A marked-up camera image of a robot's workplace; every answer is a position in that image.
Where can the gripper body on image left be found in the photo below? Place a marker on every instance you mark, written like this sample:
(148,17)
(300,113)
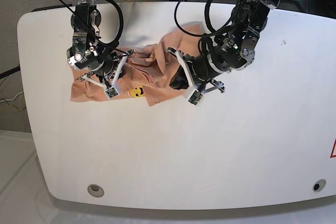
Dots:
(103,65)

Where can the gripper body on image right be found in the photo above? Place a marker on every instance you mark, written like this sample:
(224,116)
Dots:
(200,71)

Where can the peach T-shirt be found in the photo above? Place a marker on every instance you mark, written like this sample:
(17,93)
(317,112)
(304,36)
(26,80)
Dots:
(147,73)

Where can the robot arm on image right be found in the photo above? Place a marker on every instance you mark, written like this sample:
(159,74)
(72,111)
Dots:
(221,50)

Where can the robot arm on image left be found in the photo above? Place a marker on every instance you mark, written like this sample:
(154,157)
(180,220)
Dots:
(85,22)

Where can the black bar at left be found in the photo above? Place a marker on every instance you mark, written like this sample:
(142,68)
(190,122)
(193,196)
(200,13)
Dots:
(10,72)

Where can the left table grommet hole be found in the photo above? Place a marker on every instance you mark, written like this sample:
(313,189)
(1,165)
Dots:
(95,191)

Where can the table grommet hole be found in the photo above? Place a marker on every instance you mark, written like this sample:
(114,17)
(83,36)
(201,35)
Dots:
(319,185)
(95,191)

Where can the right table grommet hole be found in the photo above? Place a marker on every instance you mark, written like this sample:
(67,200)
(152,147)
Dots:
(319,185)

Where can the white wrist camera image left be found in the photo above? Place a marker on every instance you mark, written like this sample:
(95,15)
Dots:
(110,92)

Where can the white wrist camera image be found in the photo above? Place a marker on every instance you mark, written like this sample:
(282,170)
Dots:
(110,92)
(193,96)

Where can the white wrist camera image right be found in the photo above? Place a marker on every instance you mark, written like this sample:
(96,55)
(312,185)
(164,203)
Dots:
(193,96)

